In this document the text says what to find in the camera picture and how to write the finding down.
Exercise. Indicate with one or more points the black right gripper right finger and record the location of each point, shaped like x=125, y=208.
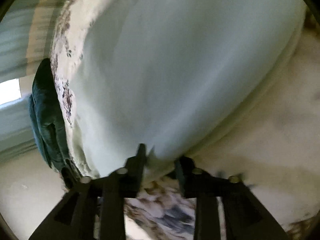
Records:
x=245, y=216

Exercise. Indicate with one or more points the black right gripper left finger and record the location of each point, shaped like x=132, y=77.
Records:
x=74, y=216

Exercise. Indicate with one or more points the pale green white pants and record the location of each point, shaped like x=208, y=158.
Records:
x=165, y=73

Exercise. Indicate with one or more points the floral patterned bed sheet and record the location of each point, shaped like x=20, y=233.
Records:
x=271, y=140

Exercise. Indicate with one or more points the dark teal velvet cushion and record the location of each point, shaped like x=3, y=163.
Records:
x=47, y=121

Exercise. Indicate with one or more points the pale green striped curtain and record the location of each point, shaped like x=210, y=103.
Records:
x=27, y=29

